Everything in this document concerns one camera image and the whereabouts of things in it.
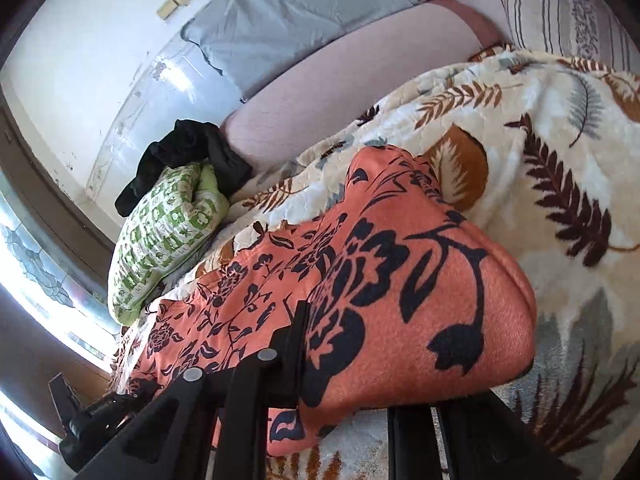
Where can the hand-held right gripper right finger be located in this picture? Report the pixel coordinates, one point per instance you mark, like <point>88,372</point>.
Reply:
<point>415,440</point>

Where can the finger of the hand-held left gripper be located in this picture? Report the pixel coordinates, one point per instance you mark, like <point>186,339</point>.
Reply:
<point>64,392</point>

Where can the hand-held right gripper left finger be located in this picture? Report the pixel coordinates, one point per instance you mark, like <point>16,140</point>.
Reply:
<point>295,360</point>

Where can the orange floral dress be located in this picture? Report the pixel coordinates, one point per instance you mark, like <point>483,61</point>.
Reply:
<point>400,285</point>

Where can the green patterned pillow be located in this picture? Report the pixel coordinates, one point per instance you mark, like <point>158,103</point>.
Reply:
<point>160,240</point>

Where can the brown stained glass door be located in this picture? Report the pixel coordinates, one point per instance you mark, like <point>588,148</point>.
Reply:
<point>50,180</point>

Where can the black cloth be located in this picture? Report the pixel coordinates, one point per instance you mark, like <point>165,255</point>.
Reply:
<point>190,145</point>

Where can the pink bolster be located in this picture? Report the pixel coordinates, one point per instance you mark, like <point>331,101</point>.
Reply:
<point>325,95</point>

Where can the leaf print blanket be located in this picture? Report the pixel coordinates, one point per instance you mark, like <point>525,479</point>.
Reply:
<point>550,135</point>

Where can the blue-grey pillow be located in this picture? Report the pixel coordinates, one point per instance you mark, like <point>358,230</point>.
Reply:
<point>300,10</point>

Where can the striped floral cushion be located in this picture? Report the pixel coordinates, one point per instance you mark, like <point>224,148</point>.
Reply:
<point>550,5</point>

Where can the floral wall border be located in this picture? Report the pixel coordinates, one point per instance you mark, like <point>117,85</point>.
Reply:
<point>130,125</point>

